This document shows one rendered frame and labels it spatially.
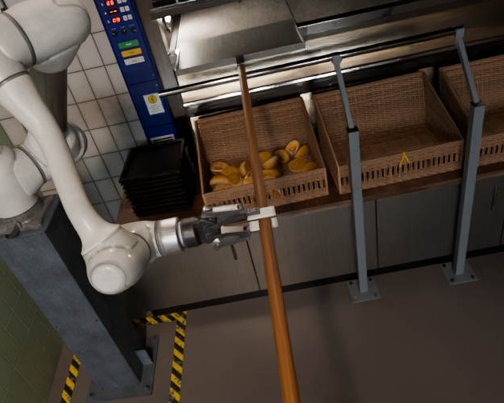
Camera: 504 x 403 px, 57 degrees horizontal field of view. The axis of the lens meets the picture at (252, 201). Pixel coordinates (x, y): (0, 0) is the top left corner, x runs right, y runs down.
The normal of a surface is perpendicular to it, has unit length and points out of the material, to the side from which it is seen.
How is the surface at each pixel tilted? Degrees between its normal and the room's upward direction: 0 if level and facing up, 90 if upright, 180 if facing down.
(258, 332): 0
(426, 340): 0
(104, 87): 90
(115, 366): 90
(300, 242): 90
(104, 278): 73
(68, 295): 90
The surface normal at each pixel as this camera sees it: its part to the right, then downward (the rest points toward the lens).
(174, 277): 0.07, 0.61
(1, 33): 0.38, -0.15
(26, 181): 0.80, 0.26
